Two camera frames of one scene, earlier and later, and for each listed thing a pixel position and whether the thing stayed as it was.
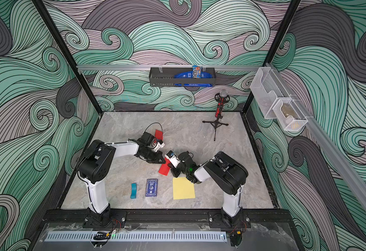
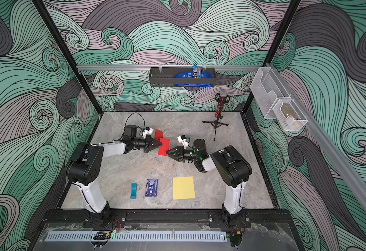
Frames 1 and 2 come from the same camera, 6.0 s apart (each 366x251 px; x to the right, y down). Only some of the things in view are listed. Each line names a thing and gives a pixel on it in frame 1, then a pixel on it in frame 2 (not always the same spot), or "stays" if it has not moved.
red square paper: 159,134 stays
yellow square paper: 183,189 stays
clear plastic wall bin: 267,89 stays
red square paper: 164,168 -> 165,147
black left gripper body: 151,156 -> 147,145
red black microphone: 220,98 stays
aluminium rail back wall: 148,67 stays
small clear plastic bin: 288,115 stays
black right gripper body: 181,169 -> 182,156
